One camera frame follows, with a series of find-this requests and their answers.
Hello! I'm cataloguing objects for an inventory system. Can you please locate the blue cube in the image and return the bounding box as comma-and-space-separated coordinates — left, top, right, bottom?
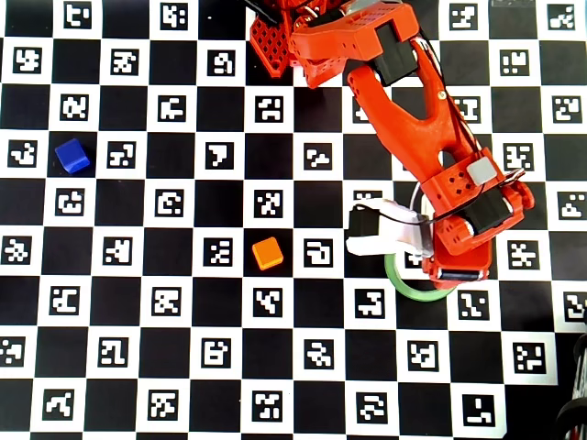
54, 137, 91, 175

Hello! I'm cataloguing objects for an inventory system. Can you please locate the green flat ring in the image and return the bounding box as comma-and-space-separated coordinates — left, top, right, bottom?
383, 254, 455, 303

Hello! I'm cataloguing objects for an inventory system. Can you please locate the orange cube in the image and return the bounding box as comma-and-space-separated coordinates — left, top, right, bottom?
251, 236, 284, 271

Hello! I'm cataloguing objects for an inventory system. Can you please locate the black camera cable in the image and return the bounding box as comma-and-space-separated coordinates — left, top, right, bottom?
352, 173, 515, 228

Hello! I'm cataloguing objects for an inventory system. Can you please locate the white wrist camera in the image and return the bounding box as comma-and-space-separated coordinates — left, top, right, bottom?
346, 199, 435, 258

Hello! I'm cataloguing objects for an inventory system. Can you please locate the small grey square block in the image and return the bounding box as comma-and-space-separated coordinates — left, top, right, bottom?
467, 158, 499, 187

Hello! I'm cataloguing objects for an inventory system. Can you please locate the black white marker checkerboard mat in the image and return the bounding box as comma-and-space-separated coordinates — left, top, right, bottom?
0, 0, 587, 436

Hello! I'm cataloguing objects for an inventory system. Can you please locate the orange-red gripper finger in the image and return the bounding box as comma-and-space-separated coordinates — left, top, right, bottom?
424, 258, 492, 291

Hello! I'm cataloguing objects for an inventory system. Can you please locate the orange-red gripper body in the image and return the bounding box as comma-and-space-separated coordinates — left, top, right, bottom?
428, 213, 522, 276

